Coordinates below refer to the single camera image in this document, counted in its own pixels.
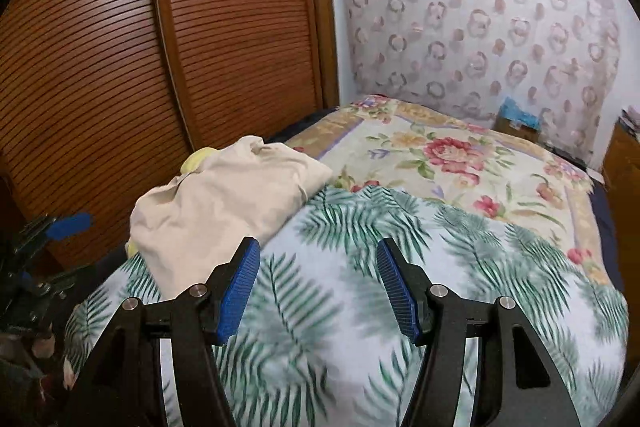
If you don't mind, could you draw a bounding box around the circle patterned lace curtain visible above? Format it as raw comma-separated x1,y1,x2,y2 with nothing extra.
344,0,620,160

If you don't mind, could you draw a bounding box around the floral blanket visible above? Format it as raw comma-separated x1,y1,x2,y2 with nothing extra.
287,95,612,285

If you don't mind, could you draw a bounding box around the peach printed t-shirt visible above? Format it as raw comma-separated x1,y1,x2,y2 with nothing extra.
129,135,332,299

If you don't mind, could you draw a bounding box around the wooden sideboard cabinet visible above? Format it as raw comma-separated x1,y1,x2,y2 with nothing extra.
598,120,640,308

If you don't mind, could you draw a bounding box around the palm leaf bed sheet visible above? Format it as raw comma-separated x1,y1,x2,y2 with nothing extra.
65,186,628,426

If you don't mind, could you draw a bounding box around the wooden louvered wardrobe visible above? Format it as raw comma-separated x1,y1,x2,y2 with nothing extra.
1,0,339,272

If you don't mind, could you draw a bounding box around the cardboard box with blue items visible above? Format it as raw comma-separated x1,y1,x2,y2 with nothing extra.
494,96,541,143

